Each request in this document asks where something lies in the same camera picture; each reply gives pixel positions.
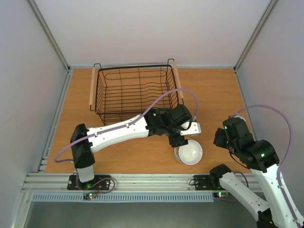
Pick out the plain white bowl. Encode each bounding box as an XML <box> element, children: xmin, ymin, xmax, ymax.
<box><xmin>178</xmin><ymin>139</ymin><xmax>203</xmax><ymax>165</ymax></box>

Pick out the right wooden rack handle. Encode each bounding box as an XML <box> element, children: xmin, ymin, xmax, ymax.
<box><xmin>173</xmin><ymin>60</ymin><xmax>184</xmax><ymax>103</ymax></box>

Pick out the dotted patterned white bowl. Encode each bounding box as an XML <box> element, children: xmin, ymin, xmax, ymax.
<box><xmin>174</xmin><ymin>147</ymin><xmax>182</xmax><ymax>163</ymax></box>

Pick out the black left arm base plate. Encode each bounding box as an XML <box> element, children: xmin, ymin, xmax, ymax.
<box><xmin>67</xmin><ymin>174</ymin><xmax>111</xmax><ymax>191</ymax></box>

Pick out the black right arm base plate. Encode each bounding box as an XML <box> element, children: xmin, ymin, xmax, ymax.
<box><xmin>193</xmin><ymin>175</ymin><xmax>221</xmax><ymax>190</ymax></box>

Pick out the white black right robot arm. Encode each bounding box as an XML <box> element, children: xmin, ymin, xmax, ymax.
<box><xmin>209</xmin><ymin>117</ymin><xmax>304</xmax><ymax>228</ymax></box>

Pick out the left small circuit board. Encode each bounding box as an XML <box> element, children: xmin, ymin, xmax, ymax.
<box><xmin>83</xmin><ymin>192</ymin><xmax>98</xmax><ymax>200</ymax></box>

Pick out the grey slotted cable duct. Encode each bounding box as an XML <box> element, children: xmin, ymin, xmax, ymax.
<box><xmin>32</xmin><ymin>192</ymin><xmax>214</xmax><ymax>203</ymax></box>

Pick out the small circuit board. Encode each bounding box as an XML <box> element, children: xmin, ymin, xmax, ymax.
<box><xmin>83</xmin><ymin>192</ymin><xmax>98</xmax><ymax>200</ymax></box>
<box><xmin>213</xmin><ymin>191</ymin><xmax>230</xmax><ymax>198</ymax></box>

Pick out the right small circuit board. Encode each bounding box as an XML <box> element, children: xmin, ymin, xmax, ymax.
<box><xmin>213</xmin><ymin>191</ymin><xmax>230</xmax><ymax>198</ymax></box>

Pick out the black wire dish rack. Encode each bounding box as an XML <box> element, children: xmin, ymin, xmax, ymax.
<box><xmin>90</xmin><ymin>58</ymin><xmax>182</xmax><ymax>125</ymax></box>

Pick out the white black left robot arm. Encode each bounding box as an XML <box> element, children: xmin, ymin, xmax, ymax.
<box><xmin>70</xmin><ymin>104</ymin><xmax>200</xmax><ymax>189</ymax></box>

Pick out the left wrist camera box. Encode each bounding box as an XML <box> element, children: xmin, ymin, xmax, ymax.
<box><xmin>180</xmin><ymin>121</ymin><xmax>201</xmax><ymax>135</ymax></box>

